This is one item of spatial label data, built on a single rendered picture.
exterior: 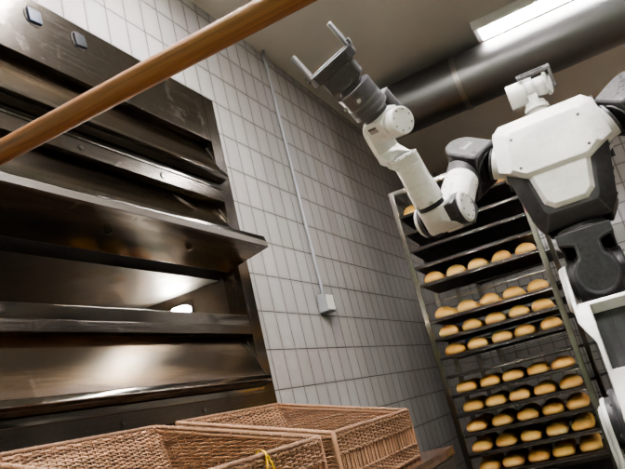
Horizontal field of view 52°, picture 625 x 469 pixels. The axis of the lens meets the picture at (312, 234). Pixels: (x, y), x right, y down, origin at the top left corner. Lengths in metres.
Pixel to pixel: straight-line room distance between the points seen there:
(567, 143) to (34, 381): 1.35
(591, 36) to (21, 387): 3.15
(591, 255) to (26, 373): 1.33
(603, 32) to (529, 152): 2.14
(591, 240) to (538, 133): 0.29
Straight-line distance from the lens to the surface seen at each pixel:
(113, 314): 1.81
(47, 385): 1.59
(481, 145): 1.76
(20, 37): 2.01
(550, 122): 1.68
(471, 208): 1.55
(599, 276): 1.64
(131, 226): 1.82
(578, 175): 1.65
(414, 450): 2.07
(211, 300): 2.44
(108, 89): 0.80
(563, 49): 3.74
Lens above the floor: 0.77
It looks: 16 degrees up
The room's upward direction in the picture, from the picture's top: 14 degrees counter-clockwise
